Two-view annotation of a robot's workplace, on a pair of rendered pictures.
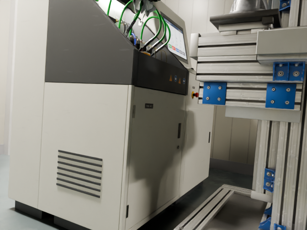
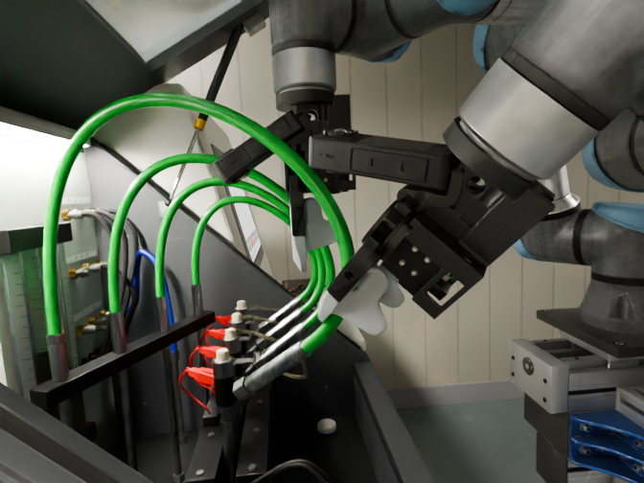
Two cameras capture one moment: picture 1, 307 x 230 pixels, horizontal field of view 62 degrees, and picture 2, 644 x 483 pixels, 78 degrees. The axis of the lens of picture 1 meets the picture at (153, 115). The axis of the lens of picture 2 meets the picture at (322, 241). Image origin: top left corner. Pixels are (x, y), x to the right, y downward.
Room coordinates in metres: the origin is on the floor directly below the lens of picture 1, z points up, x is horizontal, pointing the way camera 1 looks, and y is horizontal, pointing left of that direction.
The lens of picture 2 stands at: (1.10, 0.33, 1.31)
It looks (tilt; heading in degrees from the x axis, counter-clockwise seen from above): 7 degrees down; 326
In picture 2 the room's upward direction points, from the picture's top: 3 degrees counter-clockwise
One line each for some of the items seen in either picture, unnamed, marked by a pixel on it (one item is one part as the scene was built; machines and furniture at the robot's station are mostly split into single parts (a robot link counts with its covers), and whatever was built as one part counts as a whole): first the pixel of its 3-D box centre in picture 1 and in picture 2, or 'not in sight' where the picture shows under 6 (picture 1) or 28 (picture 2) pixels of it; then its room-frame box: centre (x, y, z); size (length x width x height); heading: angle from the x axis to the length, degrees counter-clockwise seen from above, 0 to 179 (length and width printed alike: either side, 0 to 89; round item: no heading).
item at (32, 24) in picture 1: (104, 96); not in sight; (2.12, 0.41, 0.75); 1.40 x 0.28 x 1.50; 152
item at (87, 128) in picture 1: (119, 152); not in sight; (1.60, 0.20, 0.39); 0.70 x 0.58 x 0.79; 152
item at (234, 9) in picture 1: (249, 8); not in sight; (0.97, -0.33, 1.09); 0.15 x 0.15 x 0.10
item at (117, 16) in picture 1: (120, 34); (90, 265); (1.93, 0.29, 1.20); 0.13 x 0.03 x 0.31; 152
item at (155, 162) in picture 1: (160, 151); not in sight; (1.47, -0.05, 0.44); 0.65 x 0.02 x 0.68; 152
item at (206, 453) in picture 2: not in sight; (242, 446); (1.69, 0.11, 0.91); 0.34 x 0.10 x 0.15; 152
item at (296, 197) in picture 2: not in sight; (296, 197); (1.51, 0.09, 1.31); 0.05 x 0.02 x 0.09; 152
